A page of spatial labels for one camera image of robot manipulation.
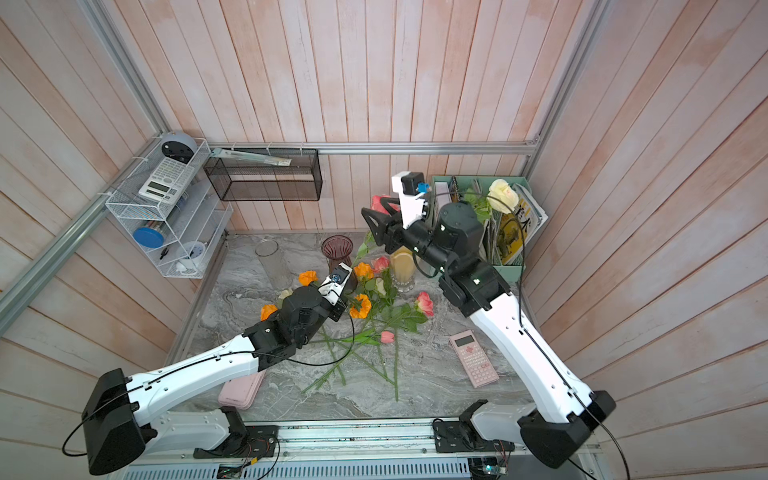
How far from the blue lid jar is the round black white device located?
0.72 ft

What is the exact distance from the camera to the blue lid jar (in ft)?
2.55

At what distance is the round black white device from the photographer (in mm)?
814
